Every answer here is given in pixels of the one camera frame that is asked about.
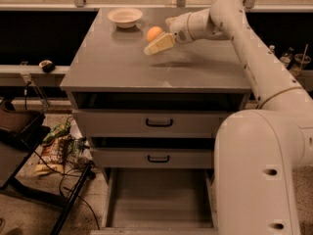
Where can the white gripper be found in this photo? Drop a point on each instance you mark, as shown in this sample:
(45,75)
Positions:
(179,27)

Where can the orange fruit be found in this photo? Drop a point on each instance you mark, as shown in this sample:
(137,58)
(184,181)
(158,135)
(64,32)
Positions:
(153,33)

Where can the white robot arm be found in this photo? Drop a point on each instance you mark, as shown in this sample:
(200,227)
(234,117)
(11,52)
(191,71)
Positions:
(255,150)

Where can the grey drawer cabinet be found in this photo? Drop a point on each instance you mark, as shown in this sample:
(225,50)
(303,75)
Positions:
(111,72)

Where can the grey top drawer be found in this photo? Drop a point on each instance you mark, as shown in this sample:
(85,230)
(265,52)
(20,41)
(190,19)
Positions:
(158,124)

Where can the grey drawer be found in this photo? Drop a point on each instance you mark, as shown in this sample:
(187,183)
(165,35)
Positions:
(152,158)
(158,201)
(158,124)

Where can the grey middle drawer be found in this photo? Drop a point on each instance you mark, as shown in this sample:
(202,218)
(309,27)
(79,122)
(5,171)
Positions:
(152,158)

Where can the grey bottom drawer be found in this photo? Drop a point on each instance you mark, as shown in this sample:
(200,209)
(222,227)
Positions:
(158,201)

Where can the white bowl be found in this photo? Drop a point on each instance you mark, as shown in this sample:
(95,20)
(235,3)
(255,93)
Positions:
(125,17)

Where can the clear plastic water bottle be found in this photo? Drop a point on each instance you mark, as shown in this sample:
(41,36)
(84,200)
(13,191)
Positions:
(272,48)

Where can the green tea bottle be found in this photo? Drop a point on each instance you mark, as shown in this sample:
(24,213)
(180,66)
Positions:
(287,57)

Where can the black tape measure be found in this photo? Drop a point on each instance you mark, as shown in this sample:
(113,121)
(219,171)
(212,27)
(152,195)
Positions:
(47,66)

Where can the plastic cup with straw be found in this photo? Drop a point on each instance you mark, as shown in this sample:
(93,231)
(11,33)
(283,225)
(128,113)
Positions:
(299,62)

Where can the green snack bag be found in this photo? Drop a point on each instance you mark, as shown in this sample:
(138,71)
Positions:
(57,132)

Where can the brown snack bag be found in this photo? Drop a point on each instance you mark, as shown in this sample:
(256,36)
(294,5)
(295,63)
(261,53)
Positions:
(52,157)

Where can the dark tray on stand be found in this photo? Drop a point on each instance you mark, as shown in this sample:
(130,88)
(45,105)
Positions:
(17,126)

